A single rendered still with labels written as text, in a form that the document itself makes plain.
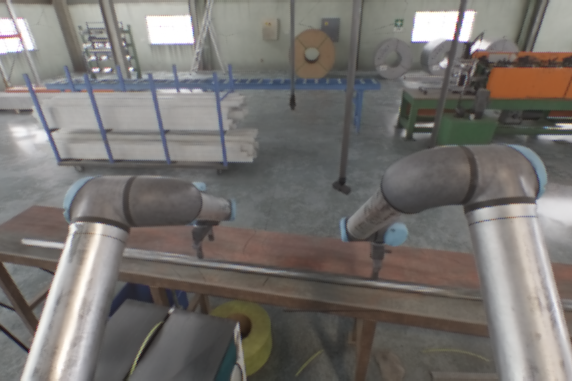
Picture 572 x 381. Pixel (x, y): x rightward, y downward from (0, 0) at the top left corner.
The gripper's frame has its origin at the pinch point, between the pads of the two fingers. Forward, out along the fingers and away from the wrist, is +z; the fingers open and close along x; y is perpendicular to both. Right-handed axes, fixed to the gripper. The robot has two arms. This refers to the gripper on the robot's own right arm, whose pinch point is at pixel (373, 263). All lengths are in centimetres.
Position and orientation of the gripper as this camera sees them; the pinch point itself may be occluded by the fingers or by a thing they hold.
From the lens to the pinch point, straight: 148.4
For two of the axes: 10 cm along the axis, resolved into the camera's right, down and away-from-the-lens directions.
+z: 0.1, 8.7, 4.9
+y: 9.8, 0.8, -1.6
